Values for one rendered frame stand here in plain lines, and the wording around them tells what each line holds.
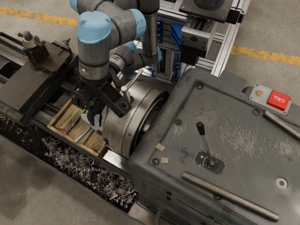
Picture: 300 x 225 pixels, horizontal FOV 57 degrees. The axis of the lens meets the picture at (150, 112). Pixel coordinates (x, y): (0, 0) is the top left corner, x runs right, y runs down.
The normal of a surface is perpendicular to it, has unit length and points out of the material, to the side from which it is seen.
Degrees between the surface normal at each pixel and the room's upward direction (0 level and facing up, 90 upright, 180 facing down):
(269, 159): 0
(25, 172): 0
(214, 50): 0
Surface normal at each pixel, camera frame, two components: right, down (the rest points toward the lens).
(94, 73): 0.21, 0.71
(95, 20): 0.14, -0.71
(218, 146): -0.03, -0.47
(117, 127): -0.37, 0.20
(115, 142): -0.47, 0.52
